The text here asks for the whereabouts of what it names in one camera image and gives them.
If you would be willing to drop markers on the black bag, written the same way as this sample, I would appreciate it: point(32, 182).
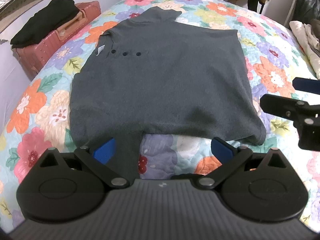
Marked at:
point(308, 3)

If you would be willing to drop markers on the dark grey polo shirt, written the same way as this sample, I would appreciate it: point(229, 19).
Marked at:
point(160, 80)

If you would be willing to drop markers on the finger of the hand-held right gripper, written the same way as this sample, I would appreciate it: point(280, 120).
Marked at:
point(303, 83)
point(275, 103)

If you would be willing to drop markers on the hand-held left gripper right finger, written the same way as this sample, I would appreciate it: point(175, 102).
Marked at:
point(221, 151)

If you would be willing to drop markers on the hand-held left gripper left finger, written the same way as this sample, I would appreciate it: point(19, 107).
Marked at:
point(104, 150)

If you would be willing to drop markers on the pile of cream clothes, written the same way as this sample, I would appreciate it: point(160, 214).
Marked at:
point(308, 42)

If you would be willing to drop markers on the folded black cloth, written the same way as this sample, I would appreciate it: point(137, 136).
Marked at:
point(42, 21)

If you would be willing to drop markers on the floral quilt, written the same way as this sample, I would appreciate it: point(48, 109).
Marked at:
point(270, 62)

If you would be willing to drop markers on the pink suitcase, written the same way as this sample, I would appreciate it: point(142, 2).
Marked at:
point(50, 40)

